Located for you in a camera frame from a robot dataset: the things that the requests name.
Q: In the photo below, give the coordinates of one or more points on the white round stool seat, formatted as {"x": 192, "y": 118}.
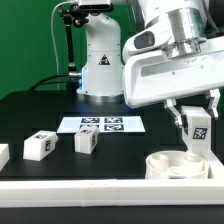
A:
{"x": 176, "y": 165}

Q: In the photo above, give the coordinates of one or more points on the camera on stand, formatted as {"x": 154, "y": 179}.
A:
{"x": 95, "y": 6}

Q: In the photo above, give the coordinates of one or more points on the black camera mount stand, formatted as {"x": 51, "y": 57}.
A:
{"x": 72, "y": 17}

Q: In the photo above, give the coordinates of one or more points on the white sheet with tags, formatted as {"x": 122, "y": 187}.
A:
{"x": 109, "y": 124}

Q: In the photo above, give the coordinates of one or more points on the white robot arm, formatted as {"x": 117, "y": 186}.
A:
{"x": 171, "y": 58}

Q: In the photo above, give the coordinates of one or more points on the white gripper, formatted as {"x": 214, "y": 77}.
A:
{"x": 150, "y": 77}

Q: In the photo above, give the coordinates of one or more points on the white U-shaped fence wall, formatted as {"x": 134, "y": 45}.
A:
{"x": 112, "y": 192}

